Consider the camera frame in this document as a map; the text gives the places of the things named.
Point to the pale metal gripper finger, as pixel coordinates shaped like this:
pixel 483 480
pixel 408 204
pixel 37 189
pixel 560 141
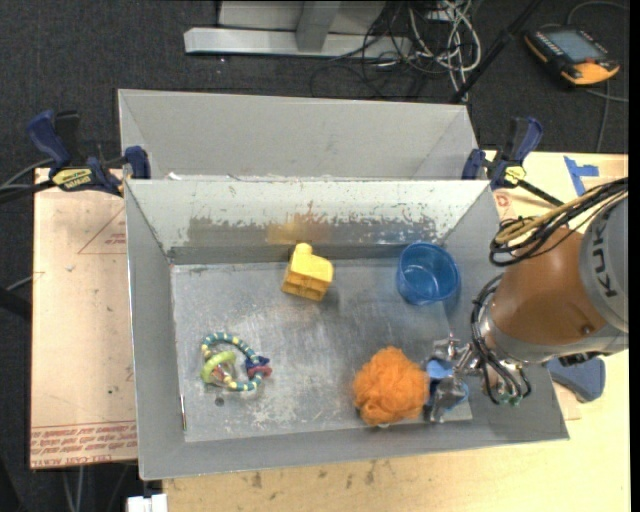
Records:
pixel 445 397
pixel 446 348

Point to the small blue sponge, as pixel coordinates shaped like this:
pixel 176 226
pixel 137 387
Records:
pixel 435 370

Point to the orange fluffy pom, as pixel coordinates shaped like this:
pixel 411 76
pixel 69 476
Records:
pixel 390 387

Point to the blue plastic cup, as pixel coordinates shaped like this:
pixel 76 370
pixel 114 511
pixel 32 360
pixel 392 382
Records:
pixel 428 280

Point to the grey metal bin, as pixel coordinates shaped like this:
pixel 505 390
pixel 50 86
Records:
pixel 300 330

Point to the yellow toy block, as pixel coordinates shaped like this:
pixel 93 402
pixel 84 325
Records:
pixel 307 274

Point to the brown cardboard board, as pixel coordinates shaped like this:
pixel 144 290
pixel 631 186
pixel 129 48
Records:
pixel 80 320

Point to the black cylinder on white bracket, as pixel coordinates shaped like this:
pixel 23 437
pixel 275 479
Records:
pixel 580 358

